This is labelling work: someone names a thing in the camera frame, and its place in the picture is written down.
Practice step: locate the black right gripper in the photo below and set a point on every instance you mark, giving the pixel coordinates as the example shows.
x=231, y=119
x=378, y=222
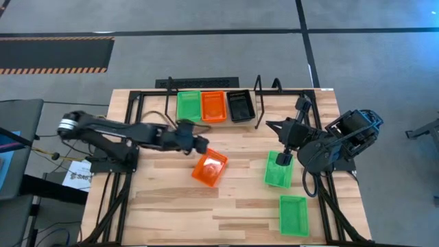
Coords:
x=300, y=133

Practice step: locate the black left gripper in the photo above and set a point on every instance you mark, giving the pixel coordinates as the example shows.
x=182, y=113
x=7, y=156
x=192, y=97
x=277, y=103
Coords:
x=185, y=140

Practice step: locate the orange plastic slotted basket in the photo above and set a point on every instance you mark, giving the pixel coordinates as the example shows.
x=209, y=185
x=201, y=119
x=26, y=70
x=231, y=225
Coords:
x=209, y=169
x=214, y=108

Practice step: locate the green plastic slotted basket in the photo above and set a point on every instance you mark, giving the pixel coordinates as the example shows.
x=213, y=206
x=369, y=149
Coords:
x=189, y=108
x=294, y=217
x=278, y=176

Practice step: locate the black plastic slotted basket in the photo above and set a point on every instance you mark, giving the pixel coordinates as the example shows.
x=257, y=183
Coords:
x=240, y=109

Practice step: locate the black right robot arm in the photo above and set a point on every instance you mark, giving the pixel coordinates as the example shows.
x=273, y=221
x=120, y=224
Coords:
x=356, y=130

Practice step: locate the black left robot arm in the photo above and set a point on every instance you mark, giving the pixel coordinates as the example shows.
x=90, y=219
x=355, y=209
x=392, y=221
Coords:
x=120, y=130

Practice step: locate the black perforated floor strip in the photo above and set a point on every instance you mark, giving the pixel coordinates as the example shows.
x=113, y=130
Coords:
x=205, y=83

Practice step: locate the white printed paper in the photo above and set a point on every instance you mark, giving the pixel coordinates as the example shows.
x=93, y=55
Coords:
x=77, y=178

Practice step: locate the black metal stand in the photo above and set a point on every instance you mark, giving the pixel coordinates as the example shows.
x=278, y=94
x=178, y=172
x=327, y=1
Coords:
x=425, y=129

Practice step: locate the black furniture beam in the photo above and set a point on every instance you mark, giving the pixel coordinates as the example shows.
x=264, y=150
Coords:
x=51, y=190

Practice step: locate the black hazard-striped floor mat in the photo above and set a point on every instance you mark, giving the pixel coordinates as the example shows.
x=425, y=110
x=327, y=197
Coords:
x=55, y=55

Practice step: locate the black slanted bar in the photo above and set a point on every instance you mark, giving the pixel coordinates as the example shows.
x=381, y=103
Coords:
x=17, y=137

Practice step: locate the blue flat item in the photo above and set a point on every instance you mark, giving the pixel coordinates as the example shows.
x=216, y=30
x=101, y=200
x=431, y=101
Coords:
x=7, y=161

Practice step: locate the wooden shelf with black frame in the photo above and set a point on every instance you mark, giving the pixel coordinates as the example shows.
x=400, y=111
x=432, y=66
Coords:
x=219, y=125

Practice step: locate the black aluminium table frame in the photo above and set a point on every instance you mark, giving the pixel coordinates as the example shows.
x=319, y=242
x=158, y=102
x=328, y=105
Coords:
x=135, y=95

